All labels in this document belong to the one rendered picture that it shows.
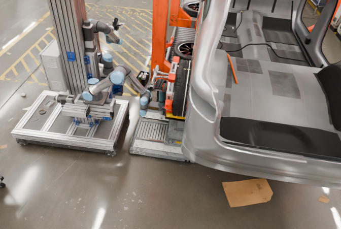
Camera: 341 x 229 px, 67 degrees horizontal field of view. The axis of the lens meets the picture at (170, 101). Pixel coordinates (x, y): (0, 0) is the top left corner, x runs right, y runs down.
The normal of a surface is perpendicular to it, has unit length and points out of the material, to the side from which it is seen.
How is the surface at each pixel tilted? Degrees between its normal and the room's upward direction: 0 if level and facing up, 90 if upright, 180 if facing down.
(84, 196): 0
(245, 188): 1
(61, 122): 0
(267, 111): 20
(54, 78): 90
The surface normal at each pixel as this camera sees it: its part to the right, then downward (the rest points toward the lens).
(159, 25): -0.13, 0.64
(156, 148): 0.07, -0.76
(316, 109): 0.02, -0.47
